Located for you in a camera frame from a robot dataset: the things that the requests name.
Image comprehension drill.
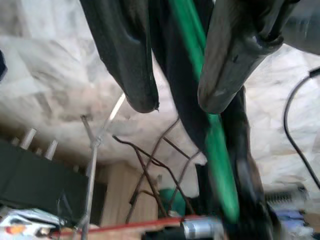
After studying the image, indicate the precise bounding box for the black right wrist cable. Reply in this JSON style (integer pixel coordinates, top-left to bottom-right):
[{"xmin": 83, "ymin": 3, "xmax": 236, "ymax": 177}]
[{"xmin": 282, "ymin": 66, "xmax": 320, "ymax": 192}]

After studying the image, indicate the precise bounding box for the green plastic hanger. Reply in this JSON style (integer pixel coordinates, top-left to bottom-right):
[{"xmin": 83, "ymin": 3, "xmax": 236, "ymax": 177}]
[{"xmin": 167, "ymin": 0, "xmax": 241, "ymax": 225}]

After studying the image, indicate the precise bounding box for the silver metal clothes rack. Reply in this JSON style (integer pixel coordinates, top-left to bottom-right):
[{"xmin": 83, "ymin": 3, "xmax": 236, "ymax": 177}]
[{"xmin": 72, "ymin": 92, "xmax": 227, "ymax": 240}]

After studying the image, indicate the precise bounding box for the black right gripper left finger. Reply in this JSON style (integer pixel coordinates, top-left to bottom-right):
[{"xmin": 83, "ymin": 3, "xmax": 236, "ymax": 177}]
[{"xmin": 79, "ymin": 0, "xmax": 160, "ymax": 114}]

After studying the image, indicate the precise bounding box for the black garment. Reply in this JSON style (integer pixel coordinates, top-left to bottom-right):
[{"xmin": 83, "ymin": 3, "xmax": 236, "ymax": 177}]
[{"xmin": 147, "ymin": 0, "xmax": 282, "ymax": 240}]

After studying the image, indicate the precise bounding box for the black TV cabinet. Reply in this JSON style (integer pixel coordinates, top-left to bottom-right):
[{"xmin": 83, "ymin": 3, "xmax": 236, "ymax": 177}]
[{"xmin": 0, "ymin": 128, "xmax": 108, "ymax": 226}]

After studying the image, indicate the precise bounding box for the light wooden cabinet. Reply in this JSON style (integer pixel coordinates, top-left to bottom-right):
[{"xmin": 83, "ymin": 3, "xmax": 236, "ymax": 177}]
[{"xmin": 98, "ymin": 161, "xmax": 161, "ymax": 227}]

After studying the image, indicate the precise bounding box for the marble top folding table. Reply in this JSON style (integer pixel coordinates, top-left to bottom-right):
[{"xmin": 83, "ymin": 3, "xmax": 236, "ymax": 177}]
[{"xmin": 49, "ymin": 117, "xmax": 210, "ymax": 240}]

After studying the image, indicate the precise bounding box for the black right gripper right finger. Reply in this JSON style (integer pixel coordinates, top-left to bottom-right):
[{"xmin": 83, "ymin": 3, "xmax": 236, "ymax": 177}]
[{"xmin": 197, "ymin": 0, "xmax": 301, "ymax": 113}]

